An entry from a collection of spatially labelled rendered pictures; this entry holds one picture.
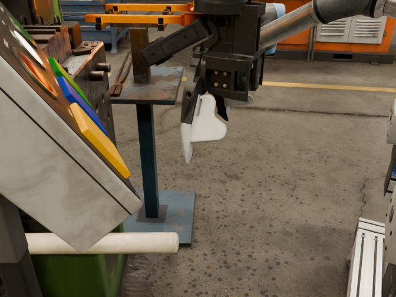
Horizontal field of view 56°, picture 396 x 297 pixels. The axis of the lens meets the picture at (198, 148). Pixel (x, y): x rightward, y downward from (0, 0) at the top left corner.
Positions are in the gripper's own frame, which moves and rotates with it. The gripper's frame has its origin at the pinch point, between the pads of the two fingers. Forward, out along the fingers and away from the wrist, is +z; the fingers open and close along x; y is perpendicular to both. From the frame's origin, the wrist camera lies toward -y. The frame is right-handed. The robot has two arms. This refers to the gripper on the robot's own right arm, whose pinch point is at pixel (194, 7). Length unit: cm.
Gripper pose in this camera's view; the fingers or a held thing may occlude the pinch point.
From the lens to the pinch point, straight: 157.6
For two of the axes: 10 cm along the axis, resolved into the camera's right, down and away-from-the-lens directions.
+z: -10.0, -0.2, 0.5
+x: 0.5, -4.9, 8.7
